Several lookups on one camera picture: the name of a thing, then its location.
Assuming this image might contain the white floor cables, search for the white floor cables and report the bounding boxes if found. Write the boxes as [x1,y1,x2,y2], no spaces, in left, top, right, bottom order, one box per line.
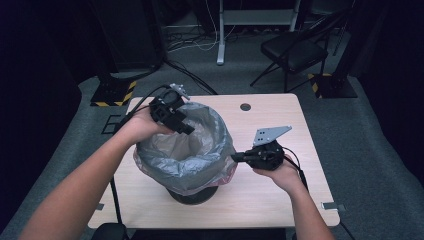
[165,0,236,53]

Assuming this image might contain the black stand, striped tape base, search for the black stand, striped tape base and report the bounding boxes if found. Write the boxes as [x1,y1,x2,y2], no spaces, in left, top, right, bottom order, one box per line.
[89,71,138,108]
[307,66,359,100]

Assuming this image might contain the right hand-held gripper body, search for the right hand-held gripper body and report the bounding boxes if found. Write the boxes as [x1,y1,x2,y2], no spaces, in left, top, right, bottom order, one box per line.
[244,125,294,172]

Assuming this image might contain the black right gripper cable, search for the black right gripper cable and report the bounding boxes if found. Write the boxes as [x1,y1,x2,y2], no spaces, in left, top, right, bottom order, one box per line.
[282,145,356,240]

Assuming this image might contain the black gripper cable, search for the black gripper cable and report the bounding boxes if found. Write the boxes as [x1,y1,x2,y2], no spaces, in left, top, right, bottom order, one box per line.
[109,84,173,225]
[282,145,356,240]

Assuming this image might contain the white metal desk frame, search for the white metal desk frame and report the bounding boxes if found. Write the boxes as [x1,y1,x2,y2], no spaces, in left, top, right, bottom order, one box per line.
[215,0,302,66]

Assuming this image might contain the person's right hand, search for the person's right hand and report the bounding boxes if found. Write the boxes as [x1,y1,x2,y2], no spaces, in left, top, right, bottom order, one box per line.
[252,154,303,195]

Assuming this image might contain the person's left hand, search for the person's left hand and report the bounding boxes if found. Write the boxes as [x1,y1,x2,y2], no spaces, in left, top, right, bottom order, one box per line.
[120,105,175,147]

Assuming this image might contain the thick black floor cable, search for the thick black floor cable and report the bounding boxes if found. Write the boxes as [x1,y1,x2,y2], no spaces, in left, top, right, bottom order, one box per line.
[163,58,219,97]

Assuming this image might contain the large black panel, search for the large black panel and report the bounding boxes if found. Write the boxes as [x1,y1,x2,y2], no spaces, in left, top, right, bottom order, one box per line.
[96,0,168,73]

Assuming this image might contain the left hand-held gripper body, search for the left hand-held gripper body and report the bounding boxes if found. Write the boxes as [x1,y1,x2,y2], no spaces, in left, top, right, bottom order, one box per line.
[148,82,191,130]

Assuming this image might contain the grey plastic bag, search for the grey plastic bag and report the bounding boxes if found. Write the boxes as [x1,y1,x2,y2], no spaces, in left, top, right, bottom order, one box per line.
[133,101,239,197]

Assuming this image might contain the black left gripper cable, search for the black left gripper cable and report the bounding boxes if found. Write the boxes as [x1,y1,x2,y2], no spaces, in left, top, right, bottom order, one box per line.
[109,84,173,225]

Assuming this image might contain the black folding chair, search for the black folding chair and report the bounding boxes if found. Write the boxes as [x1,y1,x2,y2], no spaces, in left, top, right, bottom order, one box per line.
[249,6,351,94]

